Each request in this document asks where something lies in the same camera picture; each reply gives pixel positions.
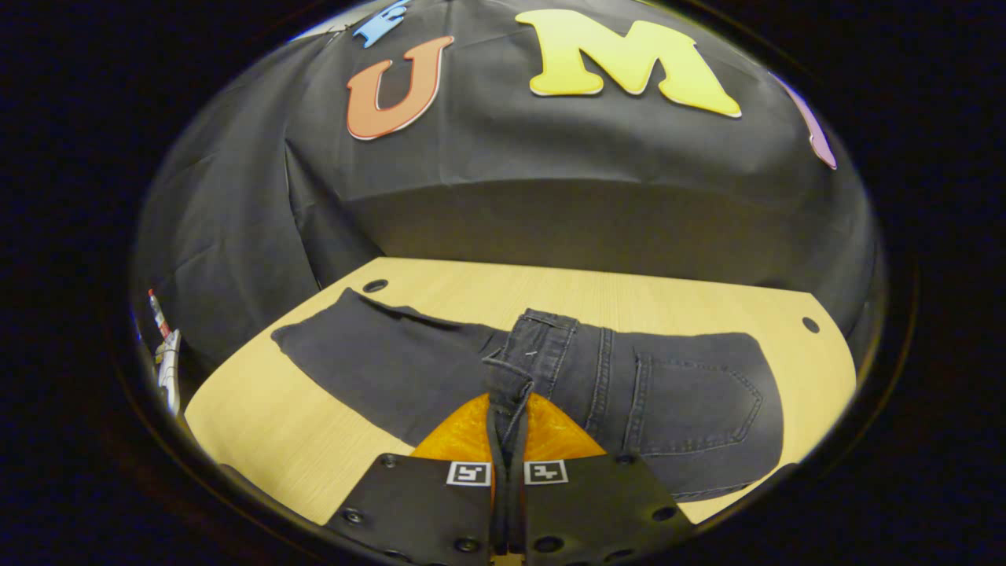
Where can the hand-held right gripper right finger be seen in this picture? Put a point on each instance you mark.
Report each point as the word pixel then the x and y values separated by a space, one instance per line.
pixel 589 503

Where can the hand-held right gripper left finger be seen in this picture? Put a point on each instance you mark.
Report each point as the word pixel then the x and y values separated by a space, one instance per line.
pixel 416 503

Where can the black jeans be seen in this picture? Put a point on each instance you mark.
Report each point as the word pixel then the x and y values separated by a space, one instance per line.
pixel 692 409

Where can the black round table grommet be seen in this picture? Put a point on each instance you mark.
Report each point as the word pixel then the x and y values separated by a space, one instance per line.
pixel 375 285
pixel 810 324

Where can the red and white object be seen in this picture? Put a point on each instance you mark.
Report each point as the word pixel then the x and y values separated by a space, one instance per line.
pixel 168 362

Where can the black backdrop cloth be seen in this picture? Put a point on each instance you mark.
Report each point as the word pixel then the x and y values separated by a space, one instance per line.
pixel 550 157

